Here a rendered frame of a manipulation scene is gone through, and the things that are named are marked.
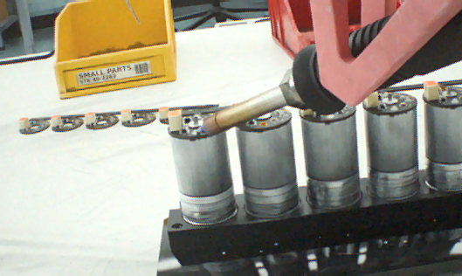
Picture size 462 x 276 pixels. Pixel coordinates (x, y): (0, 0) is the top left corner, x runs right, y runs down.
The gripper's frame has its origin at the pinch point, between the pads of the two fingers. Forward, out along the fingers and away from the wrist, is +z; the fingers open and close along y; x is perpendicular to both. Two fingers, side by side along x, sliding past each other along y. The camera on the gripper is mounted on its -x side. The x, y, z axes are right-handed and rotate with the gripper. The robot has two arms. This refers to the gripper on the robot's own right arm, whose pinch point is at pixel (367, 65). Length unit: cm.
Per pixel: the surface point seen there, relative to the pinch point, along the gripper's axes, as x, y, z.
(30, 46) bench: -225, -140, 188
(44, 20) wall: -329, -221, 260
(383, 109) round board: -1.1, -5.6, 5.1
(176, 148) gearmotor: -6.4, 0.6, 8.5
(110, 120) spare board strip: -20.9, -8.9, 22.2
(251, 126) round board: -4.6, -1.6, 6.9
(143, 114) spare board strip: -19.6, -10.9, 21.5
